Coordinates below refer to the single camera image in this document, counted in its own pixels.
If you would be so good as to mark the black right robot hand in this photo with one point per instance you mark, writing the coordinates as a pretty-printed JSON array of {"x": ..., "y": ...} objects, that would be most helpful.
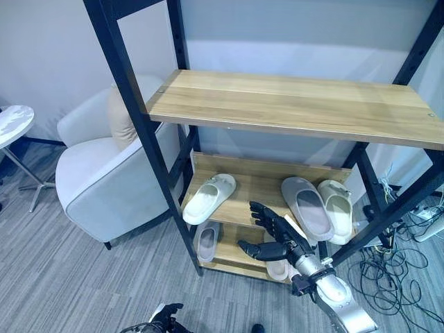
[{"x": 277, "y": 231}]

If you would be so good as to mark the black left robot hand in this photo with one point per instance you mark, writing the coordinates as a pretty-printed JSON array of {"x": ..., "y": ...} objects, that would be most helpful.
[{"x": 166, "y": 313}]

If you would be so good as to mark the beige pink plush slipper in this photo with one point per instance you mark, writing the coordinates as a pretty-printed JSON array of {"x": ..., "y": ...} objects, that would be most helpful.
[{"x": 277, "y": 270}]

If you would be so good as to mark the grey plush slipper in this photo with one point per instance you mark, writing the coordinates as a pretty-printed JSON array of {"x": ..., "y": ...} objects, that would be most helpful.
[
  {"x": 207, "y": 243},
  {"x": 307, "y": 206}
]

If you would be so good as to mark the wooden shelf board with backstop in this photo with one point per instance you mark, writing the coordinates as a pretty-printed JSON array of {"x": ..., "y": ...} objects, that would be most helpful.
[{"x": 256, "y": 194}]

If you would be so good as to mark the lowest wooden shelf board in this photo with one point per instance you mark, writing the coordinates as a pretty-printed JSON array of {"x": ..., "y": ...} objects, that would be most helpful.
[{"x": 232, "y": 255}]

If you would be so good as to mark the cream slide slipper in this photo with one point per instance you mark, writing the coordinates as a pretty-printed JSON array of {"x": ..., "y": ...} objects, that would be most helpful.
[
  {"x": 338, "y": 209},
  {"x": 208, "y": 199}
]

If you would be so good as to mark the dark robot foot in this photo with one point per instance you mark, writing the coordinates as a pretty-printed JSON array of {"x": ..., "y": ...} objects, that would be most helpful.
[{"x": 257, "y": 328}]

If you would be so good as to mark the large wooden shelf board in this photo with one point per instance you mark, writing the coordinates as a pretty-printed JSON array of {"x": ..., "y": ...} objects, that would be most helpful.
[{"x": 295, "y": 104}]

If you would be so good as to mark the white upholstered armchair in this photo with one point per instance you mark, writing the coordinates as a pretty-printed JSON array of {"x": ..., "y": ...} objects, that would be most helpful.
[{"x": 111, "y": 184}]

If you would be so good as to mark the white power strip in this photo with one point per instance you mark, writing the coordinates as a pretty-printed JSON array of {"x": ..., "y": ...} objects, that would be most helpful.
[{"x": 428, "y": 222}]

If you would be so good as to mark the beige cushion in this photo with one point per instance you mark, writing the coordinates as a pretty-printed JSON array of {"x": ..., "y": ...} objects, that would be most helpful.
[{"x": 119, "y": 121}]

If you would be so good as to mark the round white side table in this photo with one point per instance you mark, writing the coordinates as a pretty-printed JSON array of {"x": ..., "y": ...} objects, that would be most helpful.
[{"x": 17, "y": 138}]

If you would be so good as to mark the black metal shoe rack frame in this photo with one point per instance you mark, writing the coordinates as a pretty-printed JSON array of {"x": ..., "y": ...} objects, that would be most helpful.
[{"x": 145, "y": 114}]

